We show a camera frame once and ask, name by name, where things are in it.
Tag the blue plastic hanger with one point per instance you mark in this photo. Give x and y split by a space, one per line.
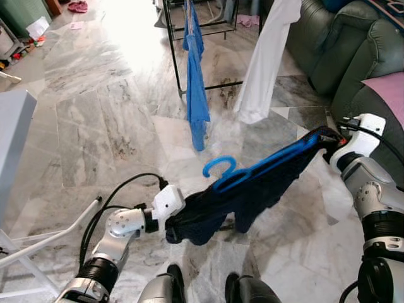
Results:
252 169

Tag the navy blue garment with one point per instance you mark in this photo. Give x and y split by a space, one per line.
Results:
246 196

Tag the silver left arm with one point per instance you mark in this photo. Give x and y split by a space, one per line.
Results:
117 233

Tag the silver right arm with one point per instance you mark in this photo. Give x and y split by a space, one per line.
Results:
375 202

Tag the pink cushion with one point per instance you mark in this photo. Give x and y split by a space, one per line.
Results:
388 91

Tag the green sofa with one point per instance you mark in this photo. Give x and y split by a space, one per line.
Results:
353 57

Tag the white shirt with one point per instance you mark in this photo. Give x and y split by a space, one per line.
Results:
265 63

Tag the light pink cloth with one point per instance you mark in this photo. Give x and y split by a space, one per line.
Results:
248 21

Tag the blue t-shirt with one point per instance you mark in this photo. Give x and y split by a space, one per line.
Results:
197 88

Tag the black metal drying rack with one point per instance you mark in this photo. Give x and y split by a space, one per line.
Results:
173 57

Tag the grey robot left leg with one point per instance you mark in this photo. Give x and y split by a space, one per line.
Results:
161 290

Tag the pink paper piece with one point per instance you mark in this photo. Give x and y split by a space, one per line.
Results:
76 26

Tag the dark pink floor cloth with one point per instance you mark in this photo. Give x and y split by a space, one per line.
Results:
77 7

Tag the white paper sheet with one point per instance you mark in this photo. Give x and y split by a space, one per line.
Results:
38 27

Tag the white flat bar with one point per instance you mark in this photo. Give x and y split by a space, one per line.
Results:
9 77

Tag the green cabinet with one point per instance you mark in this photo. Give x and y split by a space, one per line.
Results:
25 12

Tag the white drawer unit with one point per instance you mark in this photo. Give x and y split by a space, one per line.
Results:
9 41

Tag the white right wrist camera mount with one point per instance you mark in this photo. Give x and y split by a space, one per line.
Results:
363 136

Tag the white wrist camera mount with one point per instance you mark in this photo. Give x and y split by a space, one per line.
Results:
167 203
363 136

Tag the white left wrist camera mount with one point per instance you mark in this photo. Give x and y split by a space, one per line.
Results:
167 203

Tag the brown wooden door frame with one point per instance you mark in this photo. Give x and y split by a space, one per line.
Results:
55 6

